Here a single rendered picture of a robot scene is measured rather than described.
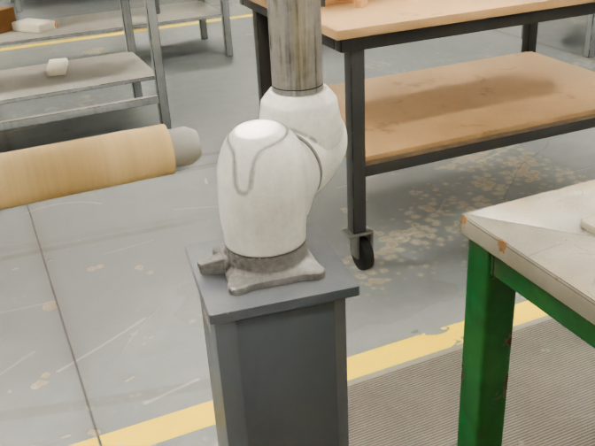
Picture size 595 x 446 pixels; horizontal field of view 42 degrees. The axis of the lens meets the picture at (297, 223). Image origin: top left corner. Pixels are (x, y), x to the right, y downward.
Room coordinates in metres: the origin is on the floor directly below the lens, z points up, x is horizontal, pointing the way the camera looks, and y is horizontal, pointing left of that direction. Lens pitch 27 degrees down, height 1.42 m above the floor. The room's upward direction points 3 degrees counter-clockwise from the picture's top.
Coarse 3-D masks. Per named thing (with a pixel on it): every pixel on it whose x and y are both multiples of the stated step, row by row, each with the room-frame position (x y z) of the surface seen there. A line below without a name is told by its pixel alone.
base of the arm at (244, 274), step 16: (208, 256) 1.26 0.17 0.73; (224, 256) 1.24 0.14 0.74; (240, 256) 1.21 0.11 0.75; (288, 256) 1.21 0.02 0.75; (304, 256) 1.24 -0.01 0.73; (208, 272) 1.23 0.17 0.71; (224, 272) 1.23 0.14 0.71; (240, 272) 1.21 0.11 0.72; (256, 272) 1.20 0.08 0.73; (272, 272) 1.19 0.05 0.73; (288, 272) 1.20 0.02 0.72; (304, 272) 1.21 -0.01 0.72; (320, 272) 1.21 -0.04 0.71; (240, 288) 1.17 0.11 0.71; (256, 288) 1.18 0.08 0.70
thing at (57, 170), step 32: (160, 128) 0.45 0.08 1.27; (0, 160) 0.41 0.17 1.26; (32, 160) 0.41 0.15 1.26; (64, 160) 0.42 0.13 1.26; (96, 160) 0.42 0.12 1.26; (128, 160) 0.43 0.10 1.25; (160, 160) 0.43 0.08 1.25; (0, 192) 0.40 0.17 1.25; (32, 192) 0.41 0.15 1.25; (64, 192) 0.41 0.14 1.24
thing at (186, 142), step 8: (176, 128) 0.46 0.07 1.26; (184, 128) 0.46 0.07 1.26; (176, 136) 0.45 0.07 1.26; (184, 136) 0.45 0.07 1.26; (192, 136) 0.45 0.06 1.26; (176, 144) 0.44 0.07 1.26; (184, 144) 0.45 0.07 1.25; (192, 144) 0.45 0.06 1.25; (200, 144) 0.45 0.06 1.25; (176, 152) 0.44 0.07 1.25; (184, 152) 0.44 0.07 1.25; (192, 152) 0.45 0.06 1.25; (200, 152) 0.45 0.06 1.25; (176, 160) 0.44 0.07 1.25; (184, 160) 0.45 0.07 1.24; (192, 160) 0.45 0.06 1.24
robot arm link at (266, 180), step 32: (256, 128) 1.27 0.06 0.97; (288, 128) 1.29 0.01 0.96; (224, 160) 1.24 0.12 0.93; (256, 160) 1.21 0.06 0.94; (288, 160) 1.22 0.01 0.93; (224, 192) 1.23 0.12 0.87; (256, 192) 1.20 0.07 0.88; (288, 192) 1.21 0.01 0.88; (224, 224) 1.23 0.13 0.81; (256, 224) 1.19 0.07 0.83; (288, 224) 1.21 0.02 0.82; (256, 256) 1.20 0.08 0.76
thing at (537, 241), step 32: (544, 192) 1.04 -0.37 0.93; (576, 192) 1.03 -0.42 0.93; (480, 224) 0.95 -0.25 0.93; (512, 224) 0.94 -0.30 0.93; (544, 224) 0.94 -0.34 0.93; (576, 224) 0.93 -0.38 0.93; (512, 256) 0.87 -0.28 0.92; (544, 256) 0.85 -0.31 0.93; (576, 256) 0.84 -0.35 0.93; (544, 288) 0.81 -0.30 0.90; (576, 288) 0.77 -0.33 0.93; (576, 320) 0.77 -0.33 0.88
